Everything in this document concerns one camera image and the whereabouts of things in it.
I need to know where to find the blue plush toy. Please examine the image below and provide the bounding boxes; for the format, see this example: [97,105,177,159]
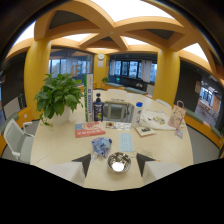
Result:
[91,136,113,159]

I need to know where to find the printed leaflet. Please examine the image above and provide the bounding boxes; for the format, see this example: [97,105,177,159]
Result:
[105,121,132,131]

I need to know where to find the red book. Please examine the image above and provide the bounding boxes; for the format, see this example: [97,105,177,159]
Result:
[74,121,107,139]

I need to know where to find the white plant pot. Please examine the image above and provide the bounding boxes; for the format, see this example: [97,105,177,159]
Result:
[48,106,72,126]

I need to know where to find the white printed tote bag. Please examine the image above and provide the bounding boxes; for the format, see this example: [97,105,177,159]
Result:
[139,109,177,131]

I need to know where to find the white bottle blue cap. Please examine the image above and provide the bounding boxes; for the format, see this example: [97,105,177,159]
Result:
[131,101,144,129]

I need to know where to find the steel bowl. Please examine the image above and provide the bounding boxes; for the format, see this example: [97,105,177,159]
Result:
[106,151,132,173]

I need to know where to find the green potted plant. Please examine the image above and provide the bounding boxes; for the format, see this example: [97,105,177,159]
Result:
[34,73,85,127]

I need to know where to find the dark blue bottle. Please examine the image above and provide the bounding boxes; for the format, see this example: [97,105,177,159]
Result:
[93,92,105,122]

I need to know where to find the white office chair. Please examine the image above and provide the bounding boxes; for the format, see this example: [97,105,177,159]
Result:
[2,118,36,164]

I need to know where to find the tall white green box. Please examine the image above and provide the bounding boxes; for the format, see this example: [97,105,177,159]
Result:
[83,73,95,123]

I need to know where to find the small blue card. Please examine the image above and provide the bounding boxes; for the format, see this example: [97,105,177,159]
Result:
[174,129,185,139]

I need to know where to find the small dark-cover book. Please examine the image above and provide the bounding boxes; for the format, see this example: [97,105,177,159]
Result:
[134,125,157,138]

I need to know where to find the pink paper gift bag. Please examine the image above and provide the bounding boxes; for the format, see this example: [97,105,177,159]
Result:
[167,100,187,131]

